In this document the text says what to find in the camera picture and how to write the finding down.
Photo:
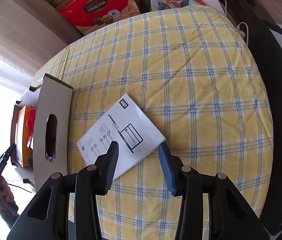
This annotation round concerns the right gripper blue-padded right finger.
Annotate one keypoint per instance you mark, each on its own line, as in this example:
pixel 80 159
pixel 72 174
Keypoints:
pixel 171 166

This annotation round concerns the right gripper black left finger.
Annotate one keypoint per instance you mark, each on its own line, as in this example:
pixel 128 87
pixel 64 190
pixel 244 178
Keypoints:
pixel 106 166

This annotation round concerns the orange white My Passport box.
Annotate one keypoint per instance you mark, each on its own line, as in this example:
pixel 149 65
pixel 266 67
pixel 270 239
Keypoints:
pixel 24 135

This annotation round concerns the white WD manual booklet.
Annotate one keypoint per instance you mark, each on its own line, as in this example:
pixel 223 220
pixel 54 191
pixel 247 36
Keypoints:
pixel 126 124

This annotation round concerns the white cardboard tray box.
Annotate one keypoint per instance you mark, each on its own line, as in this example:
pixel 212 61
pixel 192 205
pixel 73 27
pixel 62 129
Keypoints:
pixel 51 98

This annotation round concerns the grey sleeve forearm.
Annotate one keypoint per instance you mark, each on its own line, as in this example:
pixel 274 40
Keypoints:
pixel 8 217

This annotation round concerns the person's left hand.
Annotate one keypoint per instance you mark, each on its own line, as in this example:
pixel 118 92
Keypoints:
pixel 5 193

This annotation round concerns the yellow blue plaid tablecloth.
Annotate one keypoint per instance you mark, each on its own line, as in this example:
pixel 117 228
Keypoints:
pixel 193 76

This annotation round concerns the white sheer curtain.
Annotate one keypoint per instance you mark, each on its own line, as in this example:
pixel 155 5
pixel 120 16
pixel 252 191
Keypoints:
pixel 31 33

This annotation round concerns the red Collection gift box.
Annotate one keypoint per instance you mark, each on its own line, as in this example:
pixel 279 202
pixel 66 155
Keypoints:
pixel 90 15

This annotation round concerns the box of assorted clutter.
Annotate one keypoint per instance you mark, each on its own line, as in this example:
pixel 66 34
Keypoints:
pixel 157 5

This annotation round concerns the white charger with cable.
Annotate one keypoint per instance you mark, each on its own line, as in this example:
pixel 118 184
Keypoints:
pixel 241 28

